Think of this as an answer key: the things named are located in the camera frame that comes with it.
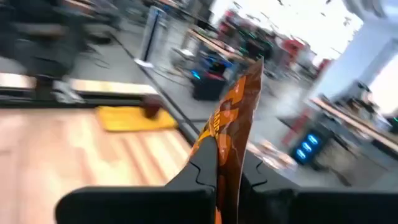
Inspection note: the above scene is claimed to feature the orange brown spice pouch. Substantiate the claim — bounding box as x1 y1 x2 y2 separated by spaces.
189 57 265 224

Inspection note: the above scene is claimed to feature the background wooden workbench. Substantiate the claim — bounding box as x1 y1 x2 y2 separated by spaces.
186 27 249 63
307 96 398 153

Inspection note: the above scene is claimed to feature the black cart with blue light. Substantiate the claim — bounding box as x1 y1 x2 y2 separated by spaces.
188 51 236 102

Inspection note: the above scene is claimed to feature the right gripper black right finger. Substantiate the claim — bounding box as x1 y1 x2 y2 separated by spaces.
240 150 398 224

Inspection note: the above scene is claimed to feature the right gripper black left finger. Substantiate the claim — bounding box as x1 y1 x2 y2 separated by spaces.
55 136 218 224

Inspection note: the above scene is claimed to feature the grey stanchion post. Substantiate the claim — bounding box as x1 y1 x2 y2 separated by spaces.
134 5 167 68

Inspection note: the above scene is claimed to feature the black device with blue lights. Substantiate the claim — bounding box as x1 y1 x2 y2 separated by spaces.
287 123 332 170

